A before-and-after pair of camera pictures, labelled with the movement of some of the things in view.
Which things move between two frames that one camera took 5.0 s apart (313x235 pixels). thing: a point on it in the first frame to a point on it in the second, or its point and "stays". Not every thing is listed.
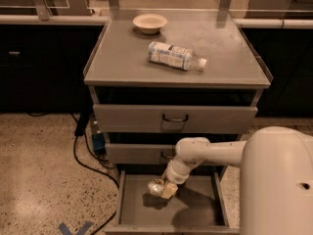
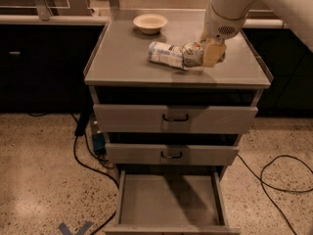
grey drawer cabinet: (157, 75) stays
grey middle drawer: (139, 154) stays
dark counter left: (42, 62) stays
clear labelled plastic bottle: (175, 56) stays
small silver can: (155, 187) to (193, 54)
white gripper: (176, 176) to (219, 23)
